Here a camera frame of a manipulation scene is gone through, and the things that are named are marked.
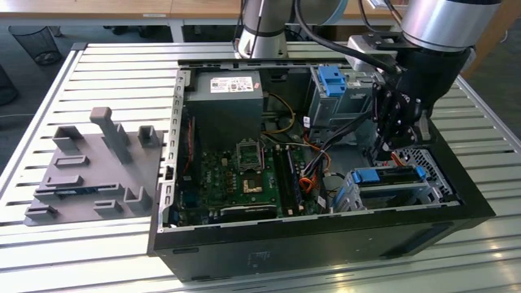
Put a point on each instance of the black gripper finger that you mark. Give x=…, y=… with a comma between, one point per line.
x=424, y=128
x=386, y=122

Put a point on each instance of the hard disk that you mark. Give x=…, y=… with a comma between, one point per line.
x=366, y=177

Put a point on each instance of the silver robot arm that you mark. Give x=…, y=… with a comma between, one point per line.
x=444, y=24

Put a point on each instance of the metal disk bay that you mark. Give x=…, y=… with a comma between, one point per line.
x=386, y=186

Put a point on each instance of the black RAM slot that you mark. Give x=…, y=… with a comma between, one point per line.
x=280, y=183
x=293, y=183

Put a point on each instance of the metal drive cage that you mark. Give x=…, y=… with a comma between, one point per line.
x=349, y=103

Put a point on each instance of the blue drive latch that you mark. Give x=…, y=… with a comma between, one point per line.
x=329, y=74
x=336, y=88

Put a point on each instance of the wooden cabinet panel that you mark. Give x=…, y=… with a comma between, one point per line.
x=500, y=45

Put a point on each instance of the round grey speaker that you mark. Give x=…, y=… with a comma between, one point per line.
x=333, y=184

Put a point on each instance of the CPU socket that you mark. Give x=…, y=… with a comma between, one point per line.
x=252, y=185

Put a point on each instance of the grey power supply unit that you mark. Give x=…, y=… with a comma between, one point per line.
x=224, y=116

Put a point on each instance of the black graphics card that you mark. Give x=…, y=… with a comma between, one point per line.
x=248, y=213

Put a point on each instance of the green motherboard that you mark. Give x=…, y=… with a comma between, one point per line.
x=216, y=183

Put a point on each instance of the black PC case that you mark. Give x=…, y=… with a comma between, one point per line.
x=285, y=253

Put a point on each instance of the grey parts rack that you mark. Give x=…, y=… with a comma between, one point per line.
x=89, y=171

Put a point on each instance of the RAM stick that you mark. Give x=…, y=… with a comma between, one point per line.
x=69, y=192

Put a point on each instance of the black mesh waste bin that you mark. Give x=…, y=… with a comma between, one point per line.
x=35, y=42

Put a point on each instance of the dark round bin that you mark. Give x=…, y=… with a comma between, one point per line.
x=5, y=88

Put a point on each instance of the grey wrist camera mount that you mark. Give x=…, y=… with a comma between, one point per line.
x=360, y=42

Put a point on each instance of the wooden desk white frame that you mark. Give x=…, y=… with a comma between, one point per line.
x=101, y=7

